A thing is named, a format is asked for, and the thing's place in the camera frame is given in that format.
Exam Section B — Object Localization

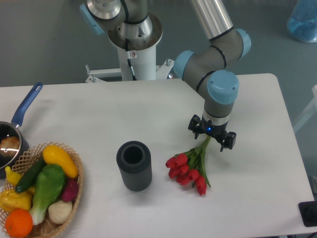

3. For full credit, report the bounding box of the blue handled saucepan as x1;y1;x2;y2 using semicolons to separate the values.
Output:
0;82;43;179

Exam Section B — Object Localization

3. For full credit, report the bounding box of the purple red radish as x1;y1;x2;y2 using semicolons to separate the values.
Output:
60;179;79;202

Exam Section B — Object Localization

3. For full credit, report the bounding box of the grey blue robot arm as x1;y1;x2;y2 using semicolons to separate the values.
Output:
79;0;251;149

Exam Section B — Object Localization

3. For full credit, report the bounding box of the yellow squash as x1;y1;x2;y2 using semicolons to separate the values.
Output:
43;145;79;179

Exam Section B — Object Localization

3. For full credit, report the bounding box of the dark grey ribbed vase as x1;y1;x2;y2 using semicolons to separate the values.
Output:
116;141;152;192

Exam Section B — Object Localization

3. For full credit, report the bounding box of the white garlic bulb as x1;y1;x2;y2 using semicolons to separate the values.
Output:
48;200;72;224

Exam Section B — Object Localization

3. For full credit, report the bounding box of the red tulip bouquet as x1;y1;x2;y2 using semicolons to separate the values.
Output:
165;136;211;196

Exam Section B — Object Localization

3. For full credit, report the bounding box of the orange fruit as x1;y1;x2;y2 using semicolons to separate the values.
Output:
5;209;33;238

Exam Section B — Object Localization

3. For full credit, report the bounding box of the black device at edge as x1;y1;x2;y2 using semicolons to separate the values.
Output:
298;201;317;227

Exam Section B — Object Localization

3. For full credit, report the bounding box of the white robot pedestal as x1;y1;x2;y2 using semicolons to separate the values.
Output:
86;13;174;82

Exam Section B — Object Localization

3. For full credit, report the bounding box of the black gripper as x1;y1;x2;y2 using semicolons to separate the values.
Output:
188;115;237;152

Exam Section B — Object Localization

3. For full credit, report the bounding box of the brown bread roll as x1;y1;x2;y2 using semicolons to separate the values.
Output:
0;136;20;158

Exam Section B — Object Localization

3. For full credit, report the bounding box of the woven wicker basket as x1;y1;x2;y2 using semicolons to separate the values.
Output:
11;142;84;238

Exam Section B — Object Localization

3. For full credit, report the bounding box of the green bok choy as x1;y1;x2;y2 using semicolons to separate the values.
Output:
29;164;66;226

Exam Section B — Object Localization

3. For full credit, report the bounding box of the yellow banana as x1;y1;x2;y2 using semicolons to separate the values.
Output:
4;166;22;190

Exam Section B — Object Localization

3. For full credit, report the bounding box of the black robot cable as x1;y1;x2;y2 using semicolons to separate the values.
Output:
124;38;137;81

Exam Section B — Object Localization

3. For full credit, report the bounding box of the green cucumber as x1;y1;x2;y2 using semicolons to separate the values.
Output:
15;157;47;193

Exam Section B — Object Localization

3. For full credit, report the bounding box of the blue plastic bag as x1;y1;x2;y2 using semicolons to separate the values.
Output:
287;0;317;43

